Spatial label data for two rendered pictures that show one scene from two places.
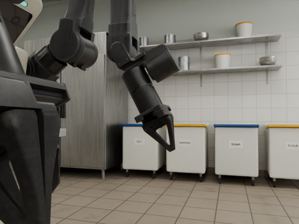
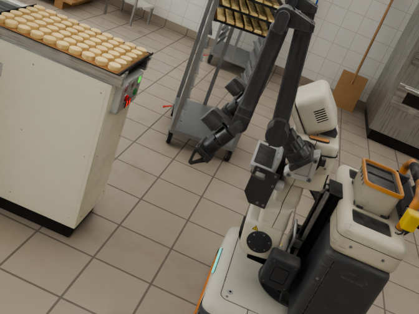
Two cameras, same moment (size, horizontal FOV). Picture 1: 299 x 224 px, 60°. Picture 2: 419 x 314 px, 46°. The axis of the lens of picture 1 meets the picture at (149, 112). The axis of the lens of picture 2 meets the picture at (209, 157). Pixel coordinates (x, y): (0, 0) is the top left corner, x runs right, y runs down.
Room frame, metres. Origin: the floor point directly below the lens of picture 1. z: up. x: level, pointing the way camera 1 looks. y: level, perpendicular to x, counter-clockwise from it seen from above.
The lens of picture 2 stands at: (2.15, -0.32, 1.62)
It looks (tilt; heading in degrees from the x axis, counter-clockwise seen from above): 27 degrees down; 168
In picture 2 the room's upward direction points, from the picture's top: 21 degrees clockwise
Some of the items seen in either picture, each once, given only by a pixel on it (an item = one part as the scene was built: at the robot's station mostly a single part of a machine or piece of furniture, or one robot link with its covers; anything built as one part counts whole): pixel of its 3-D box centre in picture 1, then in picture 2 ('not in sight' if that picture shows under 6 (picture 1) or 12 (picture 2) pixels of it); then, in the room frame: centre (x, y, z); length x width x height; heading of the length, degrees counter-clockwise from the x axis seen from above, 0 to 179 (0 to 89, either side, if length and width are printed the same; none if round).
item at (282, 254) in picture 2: not in sight; (266, 248); (0.54, 0.39, 0.45); 0.28 x 0.27 x 0.25; 165
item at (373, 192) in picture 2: not in sight; (376, 187); (0.55, 0.67, 0.87); 0.23 x 0.15 x 0.11; 165
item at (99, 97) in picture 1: (76, 107); not in sight; (4.12, 1.16, 1.02); 1.40 x 0.91 x 2.05; 73
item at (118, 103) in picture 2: not in sight; (126, 91); (0.10, -0.34, 0.77); 0.24 x 0.04 x 0.14; 165
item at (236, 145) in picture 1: (236, 152); not in sight; (3.53, -1.17, 0.39); 0.64 x 0.54 x 0.77; 162
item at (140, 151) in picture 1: (144, 149); not in sight; (3.92, 0.07, 0.39); 0.64 x 0.54 x 0.77; 165
